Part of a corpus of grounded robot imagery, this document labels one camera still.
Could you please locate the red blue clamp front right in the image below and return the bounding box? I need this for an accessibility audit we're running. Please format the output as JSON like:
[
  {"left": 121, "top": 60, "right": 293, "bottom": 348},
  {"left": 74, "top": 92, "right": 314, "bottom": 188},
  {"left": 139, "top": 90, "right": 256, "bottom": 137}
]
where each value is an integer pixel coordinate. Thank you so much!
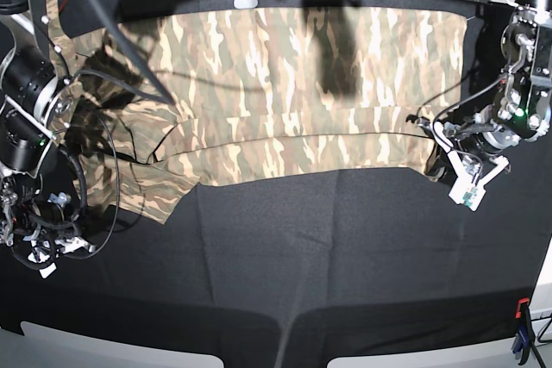
[{"left": 512, "top": 297, "right": 536, "bottom": 366}]

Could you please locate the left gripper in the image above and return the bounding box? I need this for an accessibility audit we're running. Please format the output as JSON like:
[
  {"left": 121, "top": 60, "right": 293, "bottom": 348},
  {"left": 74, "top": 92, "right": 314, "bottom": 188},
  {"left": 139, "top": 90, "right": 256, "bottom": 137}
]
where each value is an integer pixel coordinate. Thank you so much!
[{"left": 407, "top": 114, "right": 510, "bottom": 211}]

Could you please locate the black table cloth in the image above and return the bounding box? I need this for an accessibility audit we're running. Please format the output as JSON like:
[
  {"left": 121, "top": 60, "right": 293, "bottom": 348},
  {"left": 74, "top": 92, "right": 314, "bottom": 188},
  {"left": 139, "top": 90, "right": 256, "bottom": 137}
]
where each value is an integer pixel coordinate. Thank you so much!
[{"left": 0, "top": 0, "right": 552, "bottom": 363}]

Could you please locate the camouflage t-shirt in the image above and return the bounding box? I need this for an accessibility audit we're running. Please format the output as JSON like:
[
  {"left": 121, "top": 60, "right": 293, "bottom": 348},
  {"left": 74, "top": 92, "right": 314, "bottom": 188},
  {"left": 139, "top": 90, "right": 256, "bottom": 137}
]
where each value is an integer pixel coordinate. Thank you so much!
[{"left": 46, "top": 0, "right": 467, "bottom": 223}]

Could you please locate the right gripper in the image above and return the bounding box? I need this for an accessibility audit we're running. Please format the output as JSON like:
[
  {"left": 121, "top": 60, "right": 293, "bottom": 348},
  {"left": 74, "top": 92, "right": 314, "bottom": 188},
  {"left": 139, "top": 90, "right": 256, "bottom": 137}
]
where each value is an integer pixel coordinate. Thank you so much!
[{"left": 23, "top": 192, "right": 97, "bottom": 278}]

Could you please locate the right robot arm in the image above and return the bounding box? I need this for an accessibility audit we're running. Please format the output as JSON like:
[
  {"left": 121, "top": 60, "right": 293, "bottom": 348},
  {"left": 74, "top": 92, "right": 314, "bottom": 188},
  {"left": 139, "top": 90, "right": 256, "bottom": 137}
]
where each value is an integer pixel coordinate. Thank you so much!
[{"left": 1, "top": 0, "right": 96, "bottom": 278}]

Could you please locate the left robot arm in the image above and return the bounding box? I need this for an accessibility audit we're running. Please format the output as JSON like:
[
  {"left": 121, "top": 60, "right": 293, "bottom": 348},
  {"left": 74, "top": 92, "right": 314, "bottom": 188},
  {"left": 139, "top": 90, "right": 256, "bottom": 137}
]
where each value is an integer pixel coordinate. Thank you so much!
[{"left": 415, "top": 0, "right": 551, "bottom": 210}]

